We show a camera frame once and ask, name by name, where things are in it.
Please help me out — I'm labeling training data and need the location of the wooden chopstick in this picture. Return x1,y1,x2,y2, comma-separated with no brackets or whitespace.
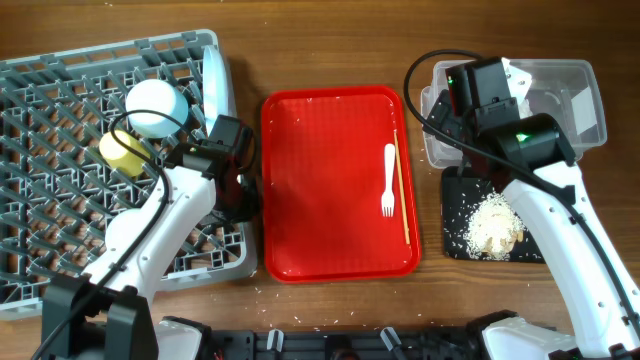
393,130,411,245

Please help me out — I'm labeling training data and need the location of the light blue round plate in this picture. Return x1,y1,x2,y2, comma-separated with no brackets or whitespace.
202,46,231,135

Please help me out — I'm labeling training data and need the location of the light blue bowl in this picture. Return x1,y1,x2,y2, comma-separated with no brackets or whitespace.
125,79,188,138

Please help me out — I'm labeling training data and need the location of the white plastic fork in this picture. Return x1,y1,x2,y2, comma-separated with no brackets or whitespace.
381,143,396,217

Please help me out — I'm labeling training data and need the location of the yellow plastic cup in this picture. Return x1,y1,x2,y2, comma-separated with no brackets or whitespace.
99,130,150,177

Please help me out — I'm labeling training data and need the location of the leftover rice food waste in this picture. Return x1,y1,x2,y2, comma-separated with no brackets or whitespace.
463,192,526,261

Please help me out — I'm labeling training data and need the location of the grey plastic dishwasher rack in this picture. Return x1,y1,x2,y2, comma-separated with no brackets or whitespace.
0,28,259,321

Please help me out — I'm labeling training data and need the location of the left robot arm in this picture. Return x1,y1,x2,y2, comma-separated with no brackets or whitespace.
33,115,259,359

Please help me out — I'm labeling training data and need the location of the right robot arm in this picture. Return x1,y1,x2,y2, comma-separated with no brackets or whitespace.
420,54,639,359

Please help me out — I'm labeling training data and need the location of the clear plastic waste bin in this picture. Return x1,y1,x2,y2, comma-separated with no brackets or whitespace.
422,59,607,169

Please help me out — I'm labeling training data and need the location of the black rectangular tray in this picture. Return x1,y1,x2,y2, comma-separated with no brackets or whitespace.
441,166,544,264

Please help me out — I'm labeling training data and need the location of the red plastic serving tray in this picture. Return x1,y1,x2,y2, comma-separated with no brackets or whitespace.
261,85,422,284

